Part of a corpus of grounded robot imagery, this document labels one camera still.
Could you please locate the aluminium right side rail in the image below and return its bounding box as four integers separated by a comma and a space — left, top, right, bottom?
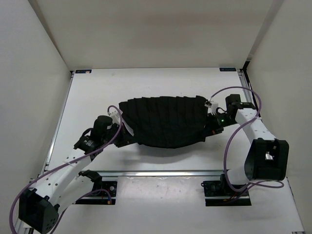
237, 69, 258, 110

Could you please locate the aluminium front rail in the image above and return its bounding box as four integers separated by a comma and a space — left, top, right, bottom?
98, 170, 223, 177

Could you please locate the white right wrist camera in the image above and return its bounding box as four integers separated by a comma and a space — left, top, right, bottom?
205, 100, 219, 115

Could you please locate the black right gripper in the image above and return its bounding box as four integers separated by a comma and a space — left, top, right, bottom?
201, 112, 237, 137

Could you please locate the blue label corner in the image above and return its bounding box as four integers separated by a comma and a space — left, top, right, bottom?
219, 67, 236, 72
75, 69, 92, 74

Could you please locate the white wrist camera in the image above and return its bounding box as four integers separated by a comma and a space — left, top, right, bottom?
108, 109, 125, 125
205, 100, 219, 115

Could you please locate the blue label right corner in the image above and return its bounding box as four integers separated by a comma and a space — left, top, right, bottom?
219, 67, 236, 72

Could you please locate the blue label left corner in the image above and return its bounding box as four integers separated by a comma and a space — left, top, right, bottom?
75, 69, 92, 74

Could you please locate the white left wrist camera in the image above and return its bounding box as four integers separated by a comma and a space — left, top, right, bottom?
108, 109, 125, 125

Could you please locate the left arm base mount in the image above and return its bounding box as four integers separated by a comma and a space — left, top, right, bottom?
76, 170, 117, 205

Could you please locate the black pleated skirt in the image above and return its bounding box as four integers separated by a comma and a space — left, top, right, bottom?
119, 96, 208, 149

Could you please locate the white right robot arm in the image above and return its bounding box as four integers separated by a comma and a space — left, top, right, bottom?
205, 94, 289, 195

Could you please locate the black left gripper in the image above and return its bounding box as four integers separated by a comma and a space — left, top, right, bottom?
102, 121, 137, 147

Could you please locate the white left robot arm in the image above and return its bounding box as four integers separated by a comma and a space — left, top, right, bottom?
18, 112, 123, 234

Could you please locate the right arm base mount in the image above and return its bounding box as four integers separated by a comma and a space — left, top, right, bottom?
201, 174, 252, 207

